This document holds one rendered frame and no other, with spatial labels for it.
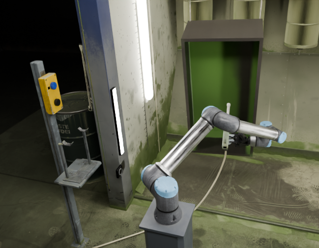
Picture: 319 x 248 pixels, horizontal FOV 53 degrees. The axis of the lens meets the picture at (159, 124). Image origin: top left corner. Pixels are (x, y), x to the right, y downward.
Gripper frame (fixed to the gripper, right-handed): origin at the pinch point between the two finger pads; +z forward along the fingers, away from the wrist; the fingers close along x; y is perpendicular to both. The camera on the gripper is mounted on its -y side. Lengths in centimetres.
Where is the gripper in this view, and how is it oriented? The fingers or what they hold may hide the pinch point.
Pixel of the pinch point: (224, 137)
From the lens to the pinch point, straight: 275.2
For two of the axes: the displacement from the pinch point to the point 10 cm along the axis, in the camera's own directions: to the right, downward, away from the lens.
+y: 1.3, 6.3, 7.7
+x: 1.7, -7.8, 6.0
